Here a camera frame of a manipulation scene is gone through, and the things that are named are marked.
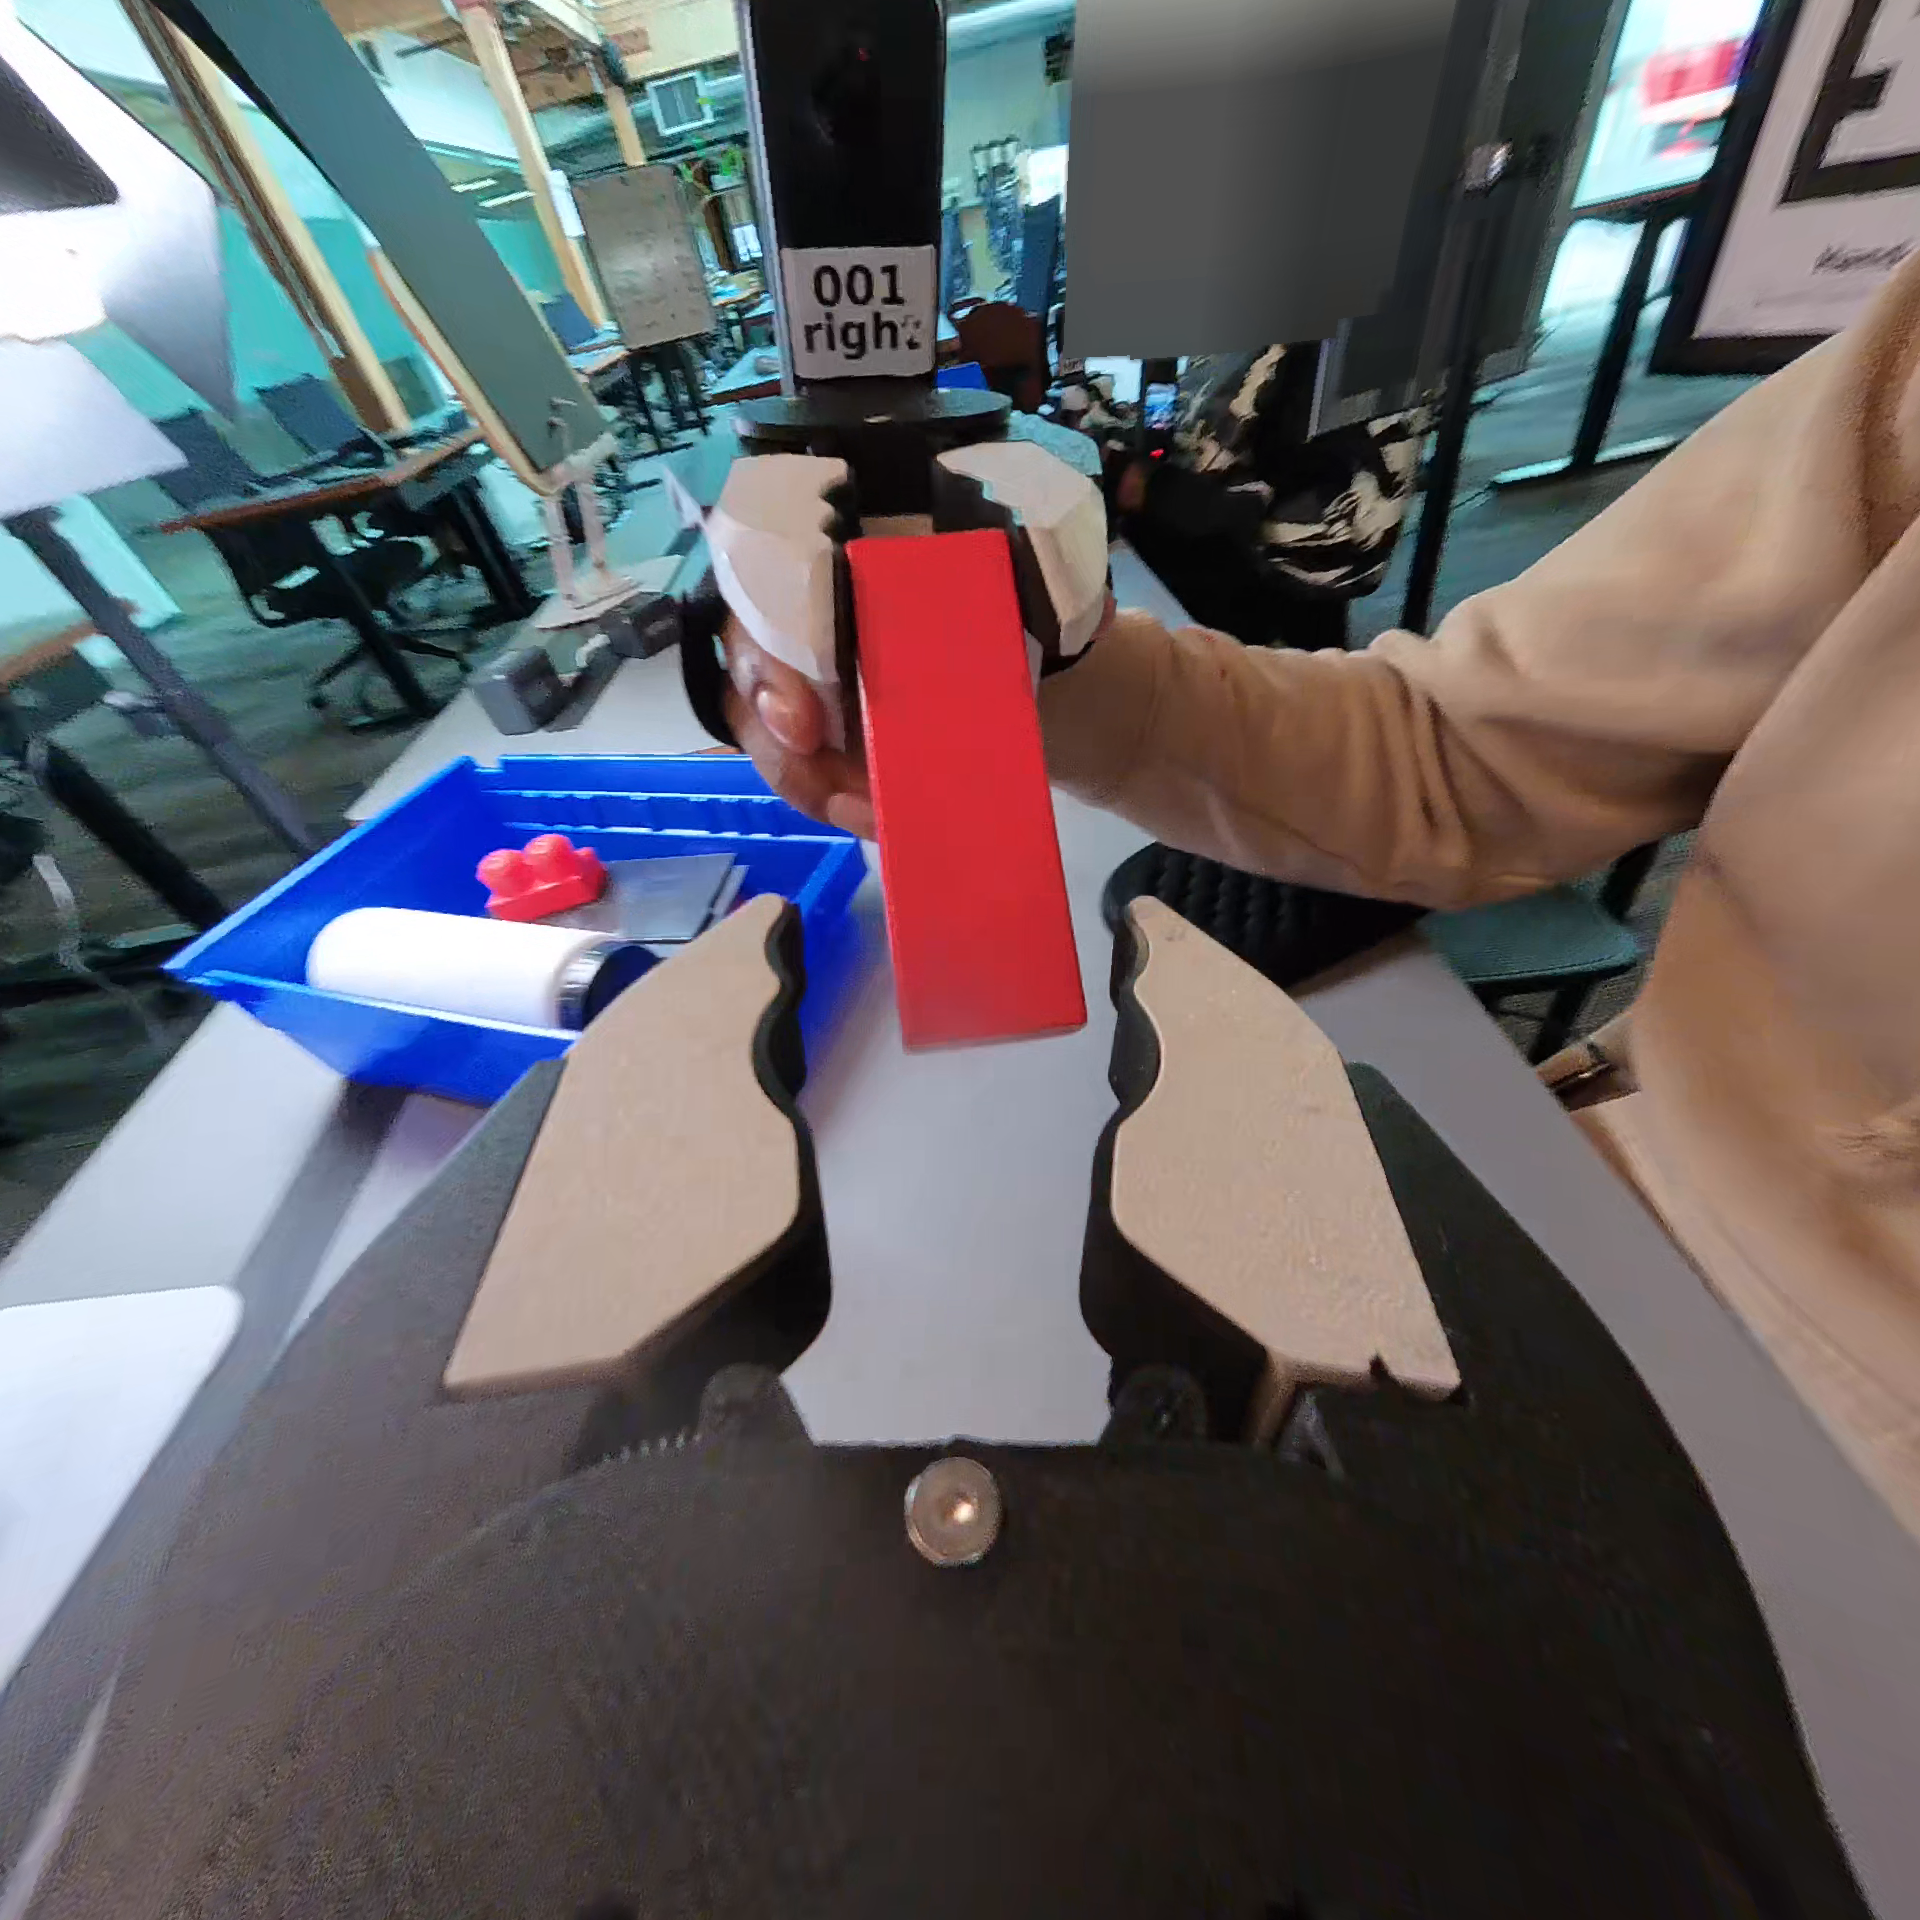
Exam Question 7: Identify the white metal panel stand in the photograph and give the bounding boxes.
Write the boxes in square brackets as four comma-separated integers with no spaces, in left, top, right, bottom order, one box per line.
[0,1287,244,1682]

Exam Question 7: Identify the grey mesh office chair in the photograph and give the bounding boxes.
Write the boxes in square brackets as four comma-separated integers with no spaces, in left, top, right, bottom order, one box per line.
[1426,883,1645,1011]

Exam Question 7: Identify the red wooden block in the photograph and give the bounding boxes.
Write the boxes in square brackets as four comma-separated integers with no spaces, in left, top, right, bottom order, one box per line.
[842,526,1085,1050]

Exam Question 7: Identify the blue plastic bin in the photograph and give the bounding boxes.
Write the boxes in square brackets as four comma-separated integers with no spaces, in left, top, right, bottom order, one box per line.
[166,754,871,1113]

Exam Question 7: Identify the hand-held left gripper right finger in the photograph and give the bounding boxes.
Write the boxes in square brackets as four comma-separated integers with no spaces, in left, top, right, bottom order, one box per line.
[1075,899,1470,1447]

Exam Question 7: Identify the black office chair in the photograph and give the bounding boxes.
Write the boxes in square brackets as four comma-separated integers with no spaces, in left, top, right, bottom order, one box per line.
[155,375,471,735]

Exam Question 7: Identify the white tape roll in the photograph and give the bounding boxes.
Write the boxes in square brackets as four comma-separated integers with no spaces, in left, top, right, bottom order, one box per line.
[305,903,622,1039]

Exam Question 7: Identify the person's right forearm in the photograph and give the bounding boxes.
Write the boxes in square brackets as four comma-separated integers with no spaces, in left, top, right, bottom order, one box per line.
[1037,259,1920,919]

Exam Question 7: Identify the black chair armrest pad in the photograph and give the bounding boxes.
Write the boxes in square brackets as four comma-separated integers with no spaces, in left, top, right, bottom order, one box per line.
[1105,838,1431,1000]

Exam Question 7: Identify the grey panel on tripod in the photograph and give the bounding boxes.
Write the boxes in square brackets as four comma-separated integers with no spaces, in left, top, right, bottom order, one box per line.
[1315,0,1628,634]

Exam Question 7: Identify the wooden office desk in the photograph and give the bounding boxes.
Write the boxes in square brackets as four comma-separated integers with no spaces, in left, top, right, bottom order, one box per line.
[155,432,546,634]

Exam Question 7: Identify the black framed marker sign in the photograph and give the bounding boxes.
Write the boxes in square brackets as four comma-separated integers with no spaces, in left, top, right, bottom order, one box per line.
[1645,0,1920,375]

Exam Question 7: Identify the grey light stand pole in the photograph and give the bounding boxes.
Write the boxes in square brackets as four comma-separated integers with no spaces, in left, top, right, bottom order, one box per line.
[0,513,325,853]

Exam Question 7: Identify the white studio light panel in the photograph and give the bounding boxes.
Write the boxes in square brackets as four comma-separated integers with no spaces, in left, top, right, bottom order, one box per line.
[0,17,244,519]

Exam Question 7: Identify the whiteboard on stand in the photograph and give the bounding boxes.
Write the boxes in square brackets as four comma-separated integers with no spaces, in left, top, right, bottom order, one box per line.
[565,167,725,356]

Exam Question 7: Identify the black plate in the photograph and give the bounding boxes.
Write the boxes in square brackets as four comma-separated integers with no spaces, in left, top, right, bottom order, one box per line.
[599,848,751,946]

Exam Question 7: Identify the red toy brick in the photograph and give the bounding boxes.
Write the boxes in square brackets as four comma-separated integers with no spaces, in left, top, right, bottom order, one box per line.
[480,832,611,919]

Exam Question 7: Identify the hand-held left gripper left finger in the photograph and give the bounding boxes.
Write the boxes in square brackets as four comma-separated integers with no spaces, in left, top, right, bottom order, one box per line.
[436,890,833,1472]

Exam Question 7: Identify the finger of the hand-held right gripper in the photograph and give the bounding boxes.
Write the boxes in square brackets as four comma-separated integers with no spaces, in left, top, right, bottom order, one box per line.
[712,449,847,692]
[950,433,1116,657]

